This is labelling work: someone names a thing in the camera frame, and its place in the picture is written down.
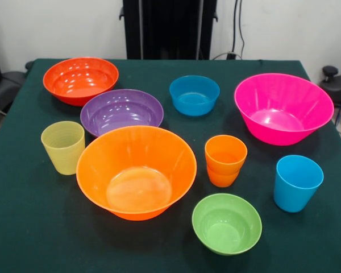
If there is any red plastic bowl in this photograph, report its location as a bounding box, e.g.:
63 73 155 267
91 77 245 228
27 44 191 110
42 56 120 107

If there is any large pink plastic bowl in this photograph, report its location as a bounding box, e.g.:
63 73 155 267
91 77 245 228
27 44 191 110
234 73 335 147

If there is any purple plastic bowl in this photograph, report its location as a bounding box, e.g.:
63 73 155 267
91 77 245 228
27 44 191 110
80 89 164 137

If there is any small green plastic bowl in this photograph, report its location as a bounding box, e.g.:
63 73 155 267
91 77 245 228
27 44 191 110
191 193 263 256

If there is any orange plastic cup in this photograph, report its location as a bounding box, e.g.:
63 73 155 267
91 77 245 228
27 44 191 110
206 164 242 188
204 135 248 176

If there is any small blue plastic bowl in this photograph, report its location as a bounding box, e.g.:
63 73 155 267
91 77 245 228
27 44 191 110
169 75 221 117

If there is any blue plastic cup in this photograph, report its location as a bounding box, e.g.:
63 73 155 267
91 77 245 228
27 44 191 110
273 155 325 213

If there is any black office chair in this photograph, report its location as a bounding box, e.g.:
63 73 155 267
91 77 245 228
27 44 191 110
319 65 341 127
0 36 26 114

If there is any black wall cable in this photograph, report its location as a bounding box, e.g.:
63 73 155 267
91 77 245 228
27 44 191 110
227 0 245 60

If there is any dark green table cloth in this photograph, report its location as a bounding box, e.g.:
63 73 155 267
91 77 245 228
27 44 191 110
0 58 341 273

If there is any large orange plastic bowl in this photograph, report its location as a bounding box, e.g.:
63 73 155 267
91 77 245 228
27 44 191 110
76 125 198 221

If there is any pale yellow-green plastic cup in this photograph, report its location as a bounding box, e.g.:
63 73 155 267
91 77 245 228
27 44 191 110
40 121 86 176

